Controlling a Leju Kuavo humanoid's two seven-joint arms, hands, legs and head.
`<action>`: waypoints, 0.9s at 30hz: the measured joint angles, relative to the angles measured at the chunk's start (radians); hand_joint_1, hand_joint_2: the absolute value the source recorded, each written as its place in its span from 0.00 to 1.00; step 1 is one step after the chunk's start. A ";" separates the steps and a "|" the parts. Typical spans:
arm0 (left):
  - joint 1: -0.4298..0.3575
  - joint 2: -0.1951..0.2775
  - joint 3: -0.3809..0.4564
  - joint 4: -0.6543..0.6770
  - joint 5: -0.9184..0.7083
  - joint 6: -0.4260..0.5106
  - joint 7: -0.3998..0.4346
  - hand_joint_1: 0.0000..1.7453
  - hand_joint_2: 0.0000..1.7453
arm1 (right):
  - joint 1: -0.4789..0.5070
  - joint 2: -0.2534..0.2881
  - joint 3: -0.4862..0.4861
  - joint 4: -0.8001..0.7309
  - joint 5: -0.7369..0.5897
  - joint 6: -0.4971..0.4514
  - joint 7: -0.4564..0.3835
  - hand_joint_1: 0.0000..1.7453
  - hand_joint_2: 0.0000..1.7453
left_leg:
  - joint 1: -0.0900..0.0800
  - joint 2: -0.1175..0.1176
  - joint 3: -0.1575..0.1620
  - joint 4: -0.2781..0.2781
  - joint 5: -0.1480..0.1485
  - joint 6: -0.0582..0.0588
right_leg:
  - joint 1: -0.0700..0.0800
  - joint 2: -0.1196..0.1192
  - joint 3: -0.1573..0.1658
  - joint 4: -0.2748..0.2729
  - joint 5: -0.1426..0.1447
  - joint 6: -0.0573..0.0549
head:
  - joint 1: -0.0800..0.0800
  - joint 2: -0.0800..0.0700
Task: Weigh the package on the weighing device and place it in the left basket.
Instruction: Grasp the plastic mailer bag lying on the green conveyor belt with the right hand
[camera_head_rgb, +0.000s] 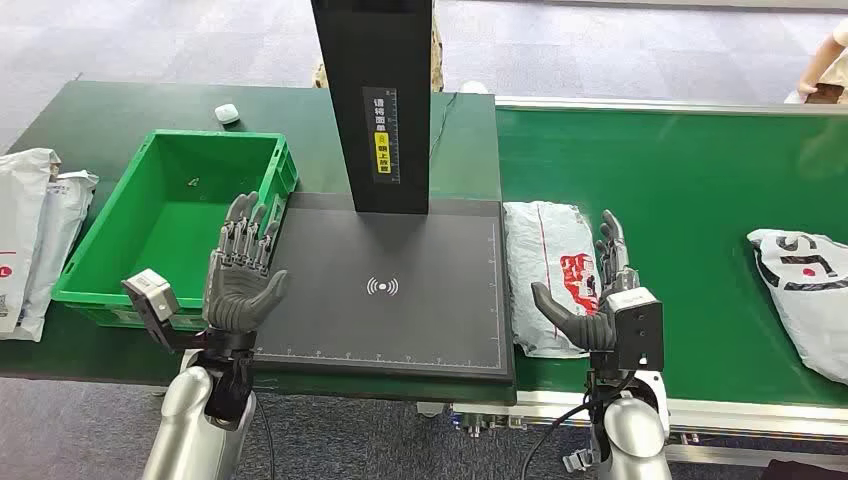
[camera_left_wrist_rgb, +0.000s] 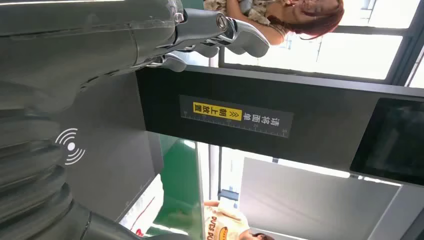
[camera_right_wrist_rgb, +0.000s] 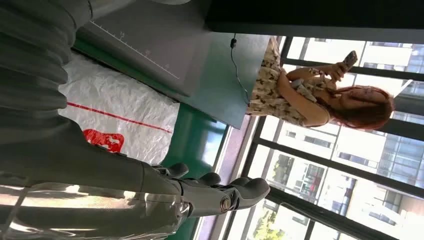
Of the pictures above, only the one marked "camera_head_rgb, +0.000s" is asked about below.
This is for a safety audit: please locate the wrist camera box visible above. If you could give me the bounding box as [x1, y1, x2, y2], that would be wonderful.
[121, 268, 181, 333]
[606, 287, 665, 372]

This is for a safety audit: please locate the thin black table cable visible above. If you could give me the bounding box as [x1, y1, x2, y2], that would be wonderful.
[429, 92, 460, 160]

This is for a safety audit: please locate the green plastic basket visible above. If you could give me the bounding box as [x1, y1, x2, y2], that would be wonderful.
[51, 129, 299, 331]

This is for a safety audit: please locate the metal connector block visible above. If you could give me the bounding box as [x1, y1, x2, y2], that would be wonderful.
[453, 407, 528, 439]

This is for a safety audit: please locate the white package with black print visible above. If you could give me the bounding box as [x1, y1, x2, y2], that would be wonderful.
[747, 228, 848, 386]

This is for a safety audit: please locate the black weighing platform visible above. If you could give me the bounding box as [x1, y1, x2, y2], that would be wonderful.
[251, 192, 517, 386]

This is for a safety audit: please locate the white mailer bag grey print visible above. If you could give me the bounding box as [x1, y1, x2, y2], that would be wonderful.
[13, 170, 101, 343]

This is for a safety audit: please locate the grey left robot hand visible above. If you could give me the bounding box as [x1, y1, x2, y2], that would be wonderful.
[202, 191, 290, 334]

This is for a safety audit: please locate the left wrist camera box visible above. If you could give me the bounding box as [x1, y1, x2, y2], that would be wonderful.
[121, 268, 181, 333]

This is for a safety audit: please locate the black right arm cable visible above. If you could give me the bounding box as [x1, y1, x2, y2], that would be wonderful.
[519, 396, 598, 480]

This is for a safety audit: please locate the black scanner column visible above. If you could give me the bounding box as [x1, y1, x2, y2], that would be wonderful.
[309, 0, 435, 215]

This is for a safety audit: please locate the aluminium conveyor frame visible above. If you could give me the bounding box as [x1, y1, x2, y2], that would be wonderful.
[450, 95, 848, 468]

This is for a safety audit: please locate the dark phone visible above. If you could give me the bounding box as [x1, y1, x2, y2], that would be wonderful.
[804, 82, 846, 105]

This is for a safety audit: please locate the grey package with red print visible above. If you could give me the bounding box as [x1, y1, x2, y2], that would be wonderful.
[503, 200, 604, 359]

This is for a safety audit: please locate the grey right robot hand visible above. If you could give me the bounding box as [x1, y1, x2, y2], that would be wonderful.
[530, 209, 641, 352]

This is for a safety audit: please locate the person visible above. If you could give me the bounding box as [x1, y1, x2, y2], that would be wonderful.
[784, 18, 848, 105]

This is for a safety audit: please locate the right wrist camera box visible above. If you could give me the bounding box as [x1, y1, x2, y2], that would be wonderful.
[606, 287, 665, 372]

